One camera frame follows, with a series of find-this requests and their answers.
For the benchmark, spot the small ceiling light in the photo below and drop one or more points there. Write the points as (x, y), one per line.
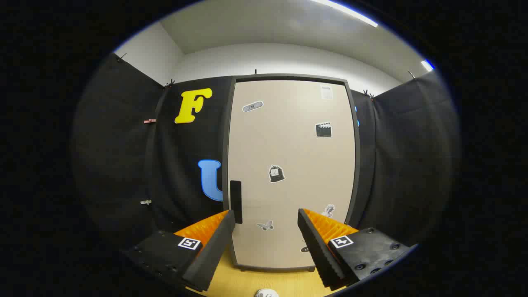
(427, 65)

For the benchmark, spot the white canvas shoe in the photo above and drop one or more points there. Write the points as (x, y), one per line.
(266, 293)

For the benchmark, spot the black backdrop cloth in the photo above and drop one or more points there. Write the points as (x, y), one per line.
(123, 144)

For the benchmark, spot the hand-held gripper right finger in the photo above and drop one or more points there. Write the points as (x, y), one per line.
(317, 247)

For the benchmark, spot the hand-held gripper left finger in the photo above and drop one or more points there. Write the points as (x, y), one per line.
(214, 247)

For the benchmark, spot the grey shoe cabinet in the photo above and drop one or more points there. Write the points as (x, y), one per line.
(226, 140)

